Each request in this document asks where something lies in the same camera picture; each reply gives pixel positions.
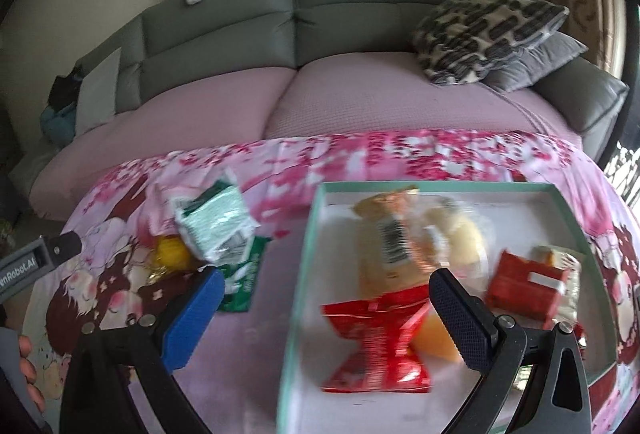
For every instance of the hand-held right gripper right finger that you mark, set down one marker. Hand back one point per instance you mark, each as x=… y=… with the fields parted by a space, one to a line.
x=460 y=319

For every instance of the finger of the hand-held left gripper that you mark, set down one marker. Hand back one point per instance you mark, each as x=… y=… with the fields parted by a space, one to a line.
x=67 y=242

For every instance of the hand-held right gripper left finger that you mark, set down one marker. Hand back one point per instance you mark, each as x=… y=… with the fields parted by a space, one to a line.
x=192 y=319

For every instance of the red white rectangular snack packet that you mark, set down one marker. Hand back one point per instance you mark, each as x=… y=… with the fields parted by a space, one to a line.
x=515 y=289

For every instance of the large red snack packet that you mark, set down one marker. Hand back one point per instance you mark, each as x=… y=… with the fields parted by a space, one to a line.
x=370 y=349

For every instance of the white tray with teal rim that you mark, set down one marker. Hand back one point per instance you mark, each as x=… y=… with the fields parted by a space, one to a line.
x=520 y=214

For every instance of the small red snack packet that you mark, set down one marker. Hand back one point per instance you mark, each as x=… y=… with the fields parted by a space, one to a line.
x=580 y=336

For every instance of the person's left hand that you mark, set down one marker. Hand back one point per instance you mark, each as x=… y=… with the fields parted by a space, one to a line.
x=31 y=376

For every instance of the yellow wrapped snack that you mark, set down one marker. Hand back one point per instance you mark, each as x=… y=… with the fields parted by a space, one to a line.
x=172 y=254

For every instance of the pink printed blanket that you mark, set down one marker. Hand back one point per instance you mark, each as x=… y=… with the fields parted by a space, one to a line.
x=250 y=364

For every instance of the beige orange snack packet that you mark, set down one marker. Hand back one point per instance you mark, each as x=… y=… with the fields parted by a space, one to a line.
x=372 y=274

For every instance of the mint green snack packet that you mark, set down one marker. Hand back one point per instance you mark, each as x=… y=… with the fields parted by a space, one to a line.
x=215 y=219

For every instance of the small white orange snack packet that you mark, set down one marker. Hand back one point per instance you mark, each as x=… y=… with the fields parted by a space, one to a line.
x=571 y=284

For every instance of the blue cloth item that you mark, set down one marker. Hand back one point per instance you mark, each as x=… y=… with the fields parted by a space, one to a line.
x=57 y=126

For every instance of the black cloth item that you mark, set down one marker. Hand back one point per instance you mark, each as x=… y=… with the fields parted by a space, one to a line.
x=65 y=89

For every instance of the white cushion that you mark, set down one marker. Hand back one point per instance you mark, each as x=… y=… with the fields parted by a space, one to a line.
x=100 y=89

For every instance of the pink sofa cover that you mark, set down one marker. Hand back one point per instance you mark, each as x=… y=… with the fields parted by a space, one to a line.
x=350 y=99

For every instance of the grey pillow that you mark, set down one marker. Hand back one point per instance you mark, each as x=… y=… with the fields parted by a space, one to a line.
x=545 y=59

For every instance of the black beige patterned pillow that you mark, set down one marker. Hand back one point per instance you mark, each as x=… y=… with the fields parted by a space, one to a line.
x=480 y=29

